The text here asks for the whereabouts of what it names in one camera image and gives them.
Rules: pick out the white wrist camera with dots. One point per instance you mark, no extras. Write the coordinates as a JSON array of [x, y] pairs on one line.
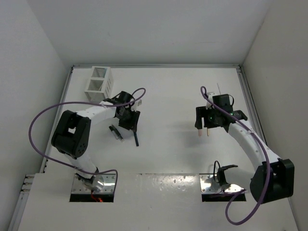
[[137, 103], [210, 96]]

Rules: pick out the metal base plate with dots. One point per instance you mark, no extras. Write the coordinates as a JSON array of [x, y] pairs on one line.
[[100, 184], [210, 186]]

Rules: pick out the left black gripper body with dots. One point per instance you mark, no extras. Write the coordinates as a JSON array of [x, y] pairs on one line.
[[128, 118]]

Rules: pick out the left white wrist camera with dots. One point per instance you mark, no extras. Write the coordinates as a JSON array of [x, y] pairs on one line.
[[137, 103]]

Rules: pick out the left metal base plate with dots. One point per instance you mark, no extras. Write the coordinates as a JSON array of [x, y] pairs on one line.
[[100, 184]]

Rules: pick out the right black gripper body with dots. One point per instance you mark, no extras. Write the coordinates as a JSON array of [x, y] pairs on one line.
[[210, 120]]

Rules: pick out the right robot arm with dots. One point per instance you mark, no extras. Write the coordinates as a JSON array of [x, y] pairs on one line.
[[273, 178]]

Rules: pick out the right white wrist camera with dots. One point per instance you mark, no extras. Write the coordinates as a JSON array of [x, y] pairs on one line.
[[210, 96]]

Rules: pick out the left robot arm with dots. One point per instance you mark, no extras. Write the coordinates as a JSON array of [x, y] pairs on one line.
[[71, 136]]

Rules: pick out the dark green gold pencil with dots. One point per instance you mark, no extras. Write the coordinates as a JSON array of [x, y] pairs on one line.
[[136, 138]]

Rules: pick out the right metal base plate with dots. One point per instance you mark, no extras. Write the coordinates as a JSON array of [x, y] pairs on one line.
[[210, 186]]

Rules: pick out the white slotted organizer box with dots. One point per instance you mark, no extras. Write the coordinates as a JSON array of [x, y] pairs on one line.
[[100, 84]]

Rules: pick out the black clear mascara tube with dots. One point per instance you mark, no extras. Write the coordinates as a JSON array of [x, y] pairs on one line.
[[116, 133]]

